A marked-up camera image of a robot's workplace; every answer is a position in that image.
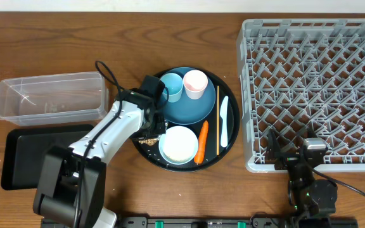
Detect light blue bowl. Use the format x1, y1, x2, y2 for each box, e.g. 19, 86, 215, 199
158, 126, 198, 165

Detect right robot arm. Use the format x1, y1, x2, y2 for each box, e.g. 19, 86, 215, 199
267, 129, 338, 227

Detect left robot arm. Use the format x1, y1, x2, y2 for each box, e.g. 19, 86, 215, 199
33, 87, 165, 227

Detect grey plastic dishwasher rack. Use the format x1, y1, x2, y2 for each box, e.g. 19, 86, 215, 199
236, 19, 365, 173

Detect brown patterned cookie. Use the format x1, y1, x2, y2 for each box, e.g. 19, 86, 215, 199
138, 137, 159, 146

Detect dark blue plate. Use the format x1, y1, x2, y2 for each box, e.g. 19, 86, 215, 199
160, 67, 216, 125

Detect light blue cup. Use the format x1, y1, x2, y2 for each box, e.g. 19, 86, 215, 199
160, 73, 184, 103

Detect round black serving tray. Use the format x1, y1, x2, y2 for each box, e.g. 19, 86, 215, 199
133, 69, 240, 172

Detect orange carrot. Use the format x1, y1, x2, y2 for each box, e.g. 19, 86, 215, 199
194, 120, 209, 164

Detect pink cup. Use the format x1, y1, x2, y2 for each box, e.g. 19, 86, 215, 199
183, 70, 208, 99

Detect white plastic knife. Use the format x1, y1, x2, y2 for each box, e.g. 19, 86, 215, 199
219, 96, 229, 148

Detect wooden chopstick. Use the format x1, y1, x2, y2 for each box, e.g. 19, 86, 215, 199
216, 86, 219, 156

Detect clear plastic bin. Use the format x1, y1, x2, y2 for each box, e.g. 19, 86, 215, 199
0, 72, 108, 126

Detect black rectangular tray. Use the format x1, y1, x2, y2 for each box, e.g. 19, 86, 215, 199
1, 124, 93, 191

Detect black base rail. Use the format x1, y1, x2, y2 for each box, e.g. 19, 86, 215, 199
40, 215, 359, 228

